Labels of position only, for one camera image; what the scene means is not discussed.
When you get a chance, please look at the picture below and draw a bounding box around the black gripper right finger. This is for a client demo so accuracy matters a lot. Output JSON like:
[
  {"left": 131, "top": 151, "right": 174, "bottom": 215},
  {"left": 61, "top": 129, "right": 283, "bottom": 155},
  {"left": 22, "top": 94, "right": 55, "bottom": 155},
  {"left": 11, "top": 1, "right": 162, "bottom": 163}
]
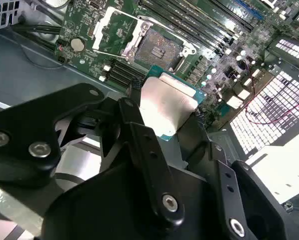
[{"left": 176, "top": 113, "right": 289, "bottom": 240}]

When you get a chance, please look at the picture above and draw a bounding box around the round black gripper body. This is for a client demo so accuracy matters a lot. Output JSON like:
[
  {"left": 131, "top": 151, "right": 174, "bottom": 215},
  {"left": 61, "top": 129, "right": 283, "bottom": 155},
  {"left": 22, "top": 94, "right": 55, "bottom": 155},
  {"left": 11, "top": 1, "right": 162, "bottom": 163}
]
[{"left": 40, "top": 159, "right": 224, "bottom": 240}]

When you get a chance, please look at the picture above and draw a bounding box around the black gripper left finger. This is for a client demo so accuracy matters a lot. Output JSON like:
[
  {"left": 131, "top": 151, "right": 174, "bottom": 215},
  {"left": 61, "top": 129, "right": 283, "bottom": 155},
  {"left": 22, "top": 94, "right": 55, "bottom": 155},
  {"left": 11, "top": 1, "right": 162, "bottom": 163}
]
[{"left": 0, "top": 83, "right": 186, "bottom": 228}]

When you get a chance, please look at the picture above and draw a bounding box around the silver-topped CPU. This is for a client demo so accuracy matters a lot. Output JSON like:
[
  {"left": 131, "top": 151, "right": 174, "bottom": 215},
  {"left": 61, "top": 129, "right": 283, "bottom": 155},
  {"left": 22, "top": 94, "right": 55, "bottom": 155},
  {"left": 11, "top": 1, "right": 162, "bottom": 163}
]
[{"left": 139, "top": 64, "right": 208, "bottom": 141}]

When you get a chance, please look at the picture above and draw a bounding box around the metal socket cover frame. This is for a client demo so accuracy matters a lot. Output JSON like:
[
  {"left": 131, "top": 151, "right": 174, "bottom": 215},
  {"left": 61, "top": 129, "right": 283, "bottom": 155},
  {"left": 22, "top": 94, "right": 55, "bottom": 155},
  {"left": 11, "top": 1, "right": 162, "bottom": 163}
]
[{"left": 91, "top": 6, "right": 153, "bottom": 62}]

